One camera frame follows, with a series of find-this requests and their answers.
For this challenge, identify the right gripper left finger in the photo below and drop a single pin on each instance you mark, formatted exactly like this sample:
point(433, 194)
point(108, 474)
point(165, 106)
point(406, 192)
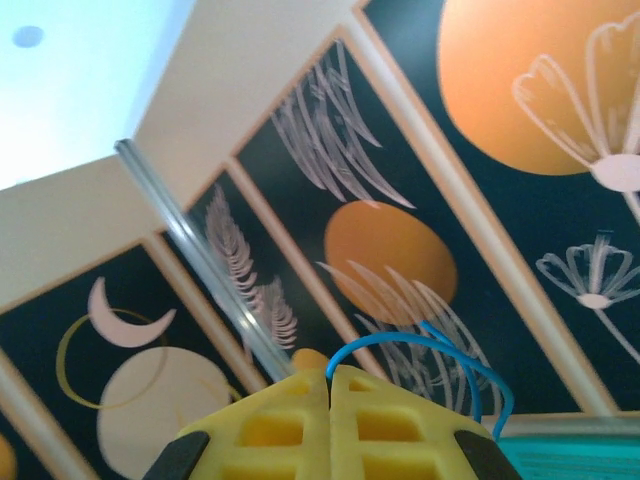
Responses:
point(280, 430)

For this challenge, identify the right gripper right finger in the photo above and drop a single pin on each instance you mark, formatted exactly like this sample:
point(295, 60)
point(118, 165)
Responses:
point(390, 430)

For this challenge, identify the teal plastic basket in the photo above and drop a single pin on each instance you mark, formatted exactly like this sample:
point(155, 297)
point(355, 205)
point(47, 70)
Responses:
point(575, 455)

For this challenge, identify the round ceiling light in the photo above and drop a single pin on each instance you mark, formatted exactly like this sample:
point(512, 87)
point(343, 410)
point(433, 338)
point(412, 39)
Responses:
point(27, 36)

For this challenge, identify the aluminium frame post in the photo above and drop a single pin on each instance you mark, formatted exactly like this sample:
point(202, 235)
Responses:
point(200, 250)

